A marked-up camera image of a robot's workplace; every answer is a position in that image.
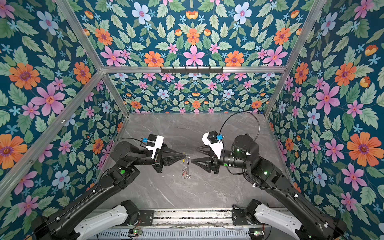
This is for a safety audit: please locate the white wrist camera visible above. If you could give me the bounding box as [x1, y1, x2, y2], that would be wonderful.
[143, 134, 164, 160]
[202, 131, 224, 159]

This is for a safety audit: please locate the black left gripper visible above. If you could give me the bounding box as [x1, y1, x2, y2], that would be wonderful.
[129, 140, 186, 174]

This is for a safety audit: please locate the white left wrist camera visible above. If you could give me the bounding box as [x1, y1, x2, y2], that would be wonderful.
[143, 134, 164, 160]

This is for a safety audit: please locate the white ventilation grille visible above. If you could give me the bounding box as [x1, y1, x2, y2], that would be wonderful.
[90, 228, 251, 240]

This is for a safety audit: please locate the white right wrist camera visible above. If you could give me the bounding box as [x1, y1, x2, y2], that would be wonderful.
[202, 131, 224, 159]

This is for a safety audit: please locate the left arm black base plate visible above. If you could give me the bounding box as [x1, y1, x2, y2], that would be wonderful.
[117, 210, 155, 227]

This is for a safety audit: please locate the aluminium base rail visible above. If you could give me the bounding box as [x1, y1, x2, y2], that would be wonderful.
[137, 208, 301, 229]

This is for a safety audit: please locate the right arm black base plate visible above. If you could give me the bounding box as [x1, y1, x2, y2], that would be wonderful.
[232, 204, 260, 226]

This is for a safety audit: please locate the black wall hook rack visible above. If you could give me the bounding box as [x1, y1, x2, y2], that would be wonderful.
[160, 67, 224, 74]

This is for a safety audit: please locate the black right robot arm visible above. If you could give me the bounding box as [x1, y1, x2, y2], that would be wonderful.
[191, 131, 347, 240]

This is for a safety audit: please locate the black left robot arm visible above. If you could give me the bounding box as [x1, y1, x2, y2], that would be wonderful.
[32, 141, 186, 240]

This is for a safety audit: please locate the large black yellow keyring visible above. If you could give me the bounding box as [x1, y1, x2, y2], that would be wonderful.
[182, 155, 192, 179]

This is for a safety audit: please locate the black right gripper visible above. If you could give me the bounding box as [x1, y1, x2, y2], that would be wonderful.
[192, 143, 252, 175]

